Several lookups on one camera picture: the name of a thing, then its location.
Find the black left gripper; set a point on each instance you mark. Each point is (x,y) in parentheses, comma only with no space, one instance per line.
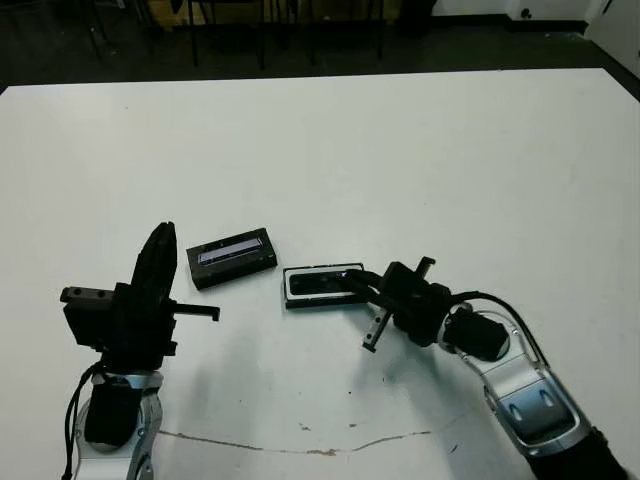
(137,330)

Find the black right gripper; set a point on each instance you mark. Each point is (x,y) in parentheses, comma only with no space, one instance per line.
(425,320)

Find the black box lid silver print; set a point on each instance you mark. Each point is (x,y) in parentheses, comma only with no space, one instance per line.
(235,270)

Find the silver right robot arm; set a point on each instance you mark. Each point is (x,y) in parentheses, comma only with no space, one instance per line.
(530,400)

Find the black box base white inset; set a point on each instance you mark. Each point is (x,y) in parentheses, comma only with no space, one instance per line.
(320,303)

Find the dark waste bin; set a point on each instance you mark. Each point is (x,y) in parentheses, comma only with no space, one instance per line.
(419,17)

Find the white door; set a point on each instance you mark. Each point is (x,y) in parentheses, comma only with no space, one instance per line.
(620,35)

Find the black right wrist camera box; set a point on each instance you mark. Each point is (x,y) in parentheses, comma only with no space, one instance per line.
(404,282)

